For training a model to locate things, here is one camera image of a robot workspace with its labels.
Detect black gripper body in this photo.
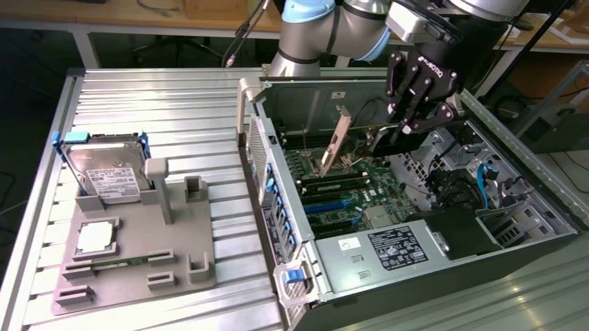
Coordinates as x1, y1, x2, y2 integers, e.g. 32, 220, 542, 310
405, 18, 506, 105

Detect NVIDIA graphics card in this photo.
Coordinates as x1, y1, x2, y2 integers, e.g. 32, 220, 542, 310
319, 104, 434, 179

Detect perforated metal drive cage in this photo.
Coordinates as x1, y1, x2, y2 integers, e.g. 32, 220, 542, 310
389, 130, 460, 208

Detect black slanted pole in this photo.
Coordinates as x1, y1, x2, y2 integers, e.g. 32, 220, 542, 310
468, 0, 575, 96

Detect green motherboard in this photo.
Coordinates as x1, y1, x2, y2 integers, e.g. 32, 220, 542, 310
283, 129, 419, 239

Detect dark grey computer tower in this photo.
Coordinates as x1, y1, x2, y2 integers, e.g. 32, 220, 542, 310
523, 108, 589, 154

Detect CPU socket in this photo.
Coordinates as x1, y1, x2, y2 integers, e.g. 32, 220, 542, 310
307, 150, 348, 175

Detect silver chipset heatsink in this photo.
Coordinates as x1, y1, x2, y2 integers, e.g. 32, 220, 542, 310
364, 206, 392, 229

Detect black fan shroud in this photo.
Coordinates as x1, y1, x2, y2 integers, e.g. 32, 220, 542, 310
407, 208, 502, 261

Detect blue expansion slot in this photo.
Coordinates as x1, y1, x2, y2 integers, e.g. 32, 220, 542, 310
303, 198, 353, 214

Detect grey disk bay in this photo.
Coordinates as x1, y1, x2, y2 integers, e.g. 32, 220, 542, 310
472, 201, 543, 248

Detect grey power supply unit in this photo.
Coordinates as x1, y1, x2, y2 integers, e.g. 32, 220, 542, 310
315, 222, 450, 294

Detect open PC case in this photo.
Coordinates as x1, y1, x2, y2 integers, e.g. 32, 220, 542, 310
235, 76, 583, 331

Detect black office chair base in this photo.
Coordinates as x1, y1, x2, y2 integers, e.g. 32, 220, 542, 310
132, 34, 227, 66

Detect wooden desk white legs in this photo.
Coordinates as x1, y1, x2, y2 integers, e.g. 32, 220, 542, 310
0, 0, 589, 101

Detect grey parts rack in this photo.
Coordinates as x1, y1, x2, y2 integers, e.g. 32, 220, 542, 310
52, 157, 217, 317

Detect silver CPU chip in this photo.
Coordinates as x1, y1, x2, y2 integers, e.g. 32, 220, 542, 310
76, 223, 116, 254

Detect green bare RAM stick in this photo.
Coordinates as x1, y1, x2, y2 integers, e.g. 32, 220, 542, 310
93, 257, 150, 268

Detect black looped wire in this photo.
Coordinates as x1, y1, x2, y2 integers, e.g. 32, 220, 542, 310
356, 98, 392, 132

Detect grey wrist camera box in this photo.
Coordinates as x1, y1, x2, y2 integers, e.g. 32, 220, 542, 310
384, 2, 436, 43

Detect black wire bundle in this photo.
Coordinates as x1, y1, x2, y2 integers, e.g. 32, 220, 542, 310
424, 165, 482, 211

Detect blue wire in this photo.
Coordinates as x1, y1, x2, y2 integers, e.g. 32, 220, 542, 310
475, 161, 500, 211

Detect aluminium frame stand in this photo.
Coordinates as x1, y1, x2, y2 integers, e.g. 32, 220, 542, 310
510, 60, 589, 139

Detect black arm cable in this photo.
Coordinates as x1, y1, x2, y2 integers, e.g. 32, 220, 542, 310
221, 0, 272, 68

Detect grey cable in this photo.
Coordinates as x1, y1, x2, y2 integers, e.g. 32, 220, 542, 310
136, 0, 184, 12

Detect hard disk with blue bracket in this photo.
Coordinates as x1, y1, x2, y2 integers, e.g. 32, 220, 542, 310
52, 130, 154, 208

